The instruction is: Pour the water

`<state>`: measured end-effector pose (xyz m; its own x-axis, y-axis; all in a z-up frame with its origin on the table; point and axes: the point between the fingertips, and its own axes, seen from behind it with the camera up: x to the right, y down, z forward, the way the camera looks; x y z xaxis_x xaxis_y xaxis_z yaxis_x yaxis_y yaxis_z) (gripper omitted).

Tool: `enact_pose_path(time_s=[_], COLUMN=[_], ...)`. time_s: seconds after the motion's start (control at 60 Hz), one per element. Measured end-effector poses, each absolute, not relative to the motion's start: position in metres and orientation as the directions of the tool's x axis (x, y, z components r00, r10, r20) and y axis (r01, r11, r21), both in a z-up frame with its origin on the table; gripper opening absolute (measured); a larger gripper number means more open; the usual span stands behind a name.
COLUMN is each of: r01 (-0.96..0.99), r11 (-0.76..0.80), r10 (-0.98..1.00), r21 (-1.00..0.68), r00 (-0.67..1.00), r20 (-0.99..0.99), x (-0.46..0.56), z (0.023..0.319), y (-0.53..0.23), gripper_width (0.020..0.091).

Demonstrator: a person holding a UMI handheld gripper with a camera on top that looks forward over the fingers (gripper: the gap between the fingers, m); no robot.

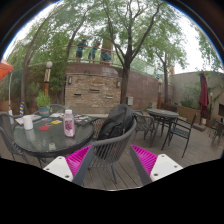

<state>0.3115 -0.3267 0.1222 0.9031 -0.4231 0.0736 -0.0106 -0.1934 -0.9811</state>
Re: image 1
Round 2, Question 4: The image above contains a black slatted metal chair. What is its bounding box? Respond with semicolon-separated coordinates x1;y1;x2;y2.
161;113;198;159
208;117;224;146

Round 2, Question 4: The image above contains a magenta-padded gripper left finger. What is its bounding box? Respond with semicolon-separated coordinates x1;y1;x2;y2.
43;144;97;187

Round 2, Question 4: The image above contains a black laptop with stickers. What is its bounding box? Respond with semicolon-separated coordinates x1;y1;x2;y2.
71;113;99;127

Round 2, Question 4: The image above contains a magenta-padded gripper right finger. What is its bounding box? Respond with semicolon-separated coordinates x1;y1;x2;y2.
129;144;184;186

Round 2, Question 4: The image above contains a leaning tree grey trunk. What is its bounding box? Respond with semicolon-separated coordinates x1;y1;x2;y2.
6;3;88;108

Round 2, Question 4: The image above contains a slim tree dark trunk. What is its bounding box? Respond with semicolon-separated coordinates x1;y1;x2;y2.
146;19;189;104

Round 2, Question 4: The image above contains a pink juice bottle white cap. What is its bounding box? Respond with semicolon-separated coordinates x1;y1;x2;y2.
63;109;76;138

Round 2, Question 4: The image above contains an orange canopy tent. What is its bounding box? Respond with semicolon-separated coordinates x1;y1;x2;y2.
0;59;14;83

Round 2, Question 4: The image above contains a black backpack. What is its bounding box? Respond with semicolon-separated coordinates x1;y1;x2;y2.
96;103;135;141

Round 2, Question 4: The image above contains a person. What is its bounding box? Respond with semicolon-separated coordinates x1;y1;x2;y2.
99;49;113;65
75;39;88;63
87;42;101;64

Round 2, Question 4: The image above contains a grey wicker patio chair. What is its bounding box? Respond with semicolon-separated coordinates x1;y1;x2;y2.
87;116;138;185
133;111;156;141
33;103;67;116
0;112;31;164

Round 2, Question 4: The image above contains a green plant in teal pot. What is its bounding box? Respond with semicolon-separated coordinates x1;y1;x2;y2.
34;91;52;118

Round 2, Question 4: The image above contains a blue yellow striped bollard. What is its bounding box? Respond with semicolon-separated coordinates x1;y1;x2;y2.
18;101;26;117

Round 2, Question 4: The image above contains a closed maroon patio umbrella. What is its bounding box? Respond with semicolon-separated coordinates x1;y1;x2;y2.
198;69;210;126

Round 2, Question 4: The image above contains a tall tree dark trunk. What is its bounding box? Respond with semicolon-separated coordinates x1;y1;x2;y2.
63;0;188;105

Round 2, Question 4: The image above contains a globe lamp post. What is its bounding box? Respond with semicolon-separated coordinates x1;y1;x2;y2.
42;60;54;96

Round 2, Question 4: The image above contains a white paper cup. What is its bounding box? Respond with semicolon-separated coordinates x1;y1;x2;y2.
22;114;34;131

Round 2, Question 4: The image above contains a round glass patio table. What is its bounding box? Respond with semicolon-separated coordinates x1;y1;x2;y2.
145;108;180;148

